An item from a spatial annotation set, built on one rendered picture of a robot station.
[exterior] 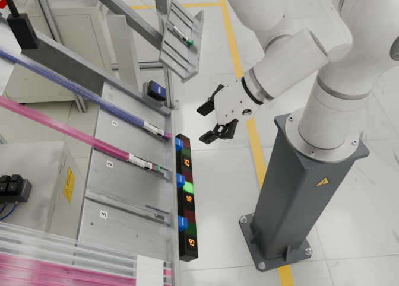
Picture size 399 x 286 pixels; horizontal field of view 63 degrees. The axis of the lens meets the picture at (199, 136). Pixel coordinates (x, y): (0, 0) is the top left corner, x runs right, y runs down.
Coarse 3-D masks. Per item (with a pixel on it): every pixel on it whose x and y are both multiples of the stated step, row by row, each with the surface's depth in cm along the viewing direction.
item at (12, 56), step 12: (0, 48) 60; (12, 60) 61; (24, 60) 62; (36, 72) 64; (48, 72) 65; (60, 84) 67; (72, 84) 68; (84, 96) 70; (96, 96) 71; (108, 108) 73; (120, 108) 75; (132, 120) 76
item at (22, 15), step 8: (8, 16) 40; (24, 16) 40; (16, 24) 40; (24, 24) 40; (16, 32) 41; (24, 32) 41; (32, 32) 42; (24, 40) 42; (32, 40) 42; (24, 48) 43; (32, 48) 43
